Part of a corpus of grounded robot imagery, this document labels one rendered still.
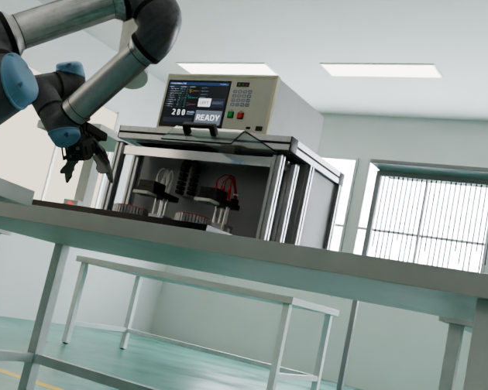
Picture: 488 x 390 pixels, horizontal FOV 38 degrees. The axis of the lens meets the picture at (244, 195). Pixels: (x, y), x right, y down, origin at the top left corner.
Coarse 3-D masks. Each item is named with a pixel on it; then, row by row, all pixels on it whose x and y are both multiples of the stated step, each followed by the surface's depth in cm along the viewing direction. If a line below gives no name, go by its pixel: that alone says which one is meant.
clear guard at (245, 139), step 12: (168, 132) 210; (180, 132) 208; (192, 132) 207; (204, 132) 205; (228, 132) 202; (240, 132) 200; (216, 144) 224; (228, 144) 196; (240, 144) 217; (252, 144) 214; (264, 144) 212; (264, 156) 227
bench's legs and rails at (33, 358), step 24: (48, 288) 325; (48, 312) 324; (480, 312) 147; (480, 336) 146; (0, 360) 303; (24, 360) 315; (48, 360) 315; (480, 360) 145; (24, 384) 318; (120, 384) 294; (480, 384) 144
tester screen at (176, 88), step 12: (180, 84) 246; (192, 84) 244; (204, 84) 241; (216, 84) 239; (228, 84) 237; (168, 96) 248; (180, 96) 245; (192, 96) 243; (204, 96) 240; (216, 96) 238; (168, 108) 246; (180, 108) 244; (192, 108) 241; (204, 108) 239; (216, 108) 236; (192, 120) 240
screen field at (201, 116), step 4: (196, 112) 240; (200, 112) 239; (204, 112) 238; (208, 112) 238; (212, 112) 237; (216, 112) 236; (220, 112) 235; (196, 116) 240; (200, 116) 239; (204, 116) 238; (208, 116) 237; (212, 116) 236; (216, 116) 236; (220, 116) 235; (196, 120) 239; (200, 120) 239; (204, 120) 238; (208, 120) 237; (212, 120) 236; (216, 120) 235; (220, 120) 235; (216, 124) 235
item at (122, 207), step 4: (116, 204) 223; (120, 204) 222; (124, 204) 222; (116, 208) 223; (120, 208) 222; (124, 208) 221; (128, 208) 221; (132, 208) 222; (136, 208) 222; (140, 208) 223; (128, 212) 221; (132, 212) 221; (136, 212) 222; (140, 212) 223; (144, 212) 224; (148, 212) 227
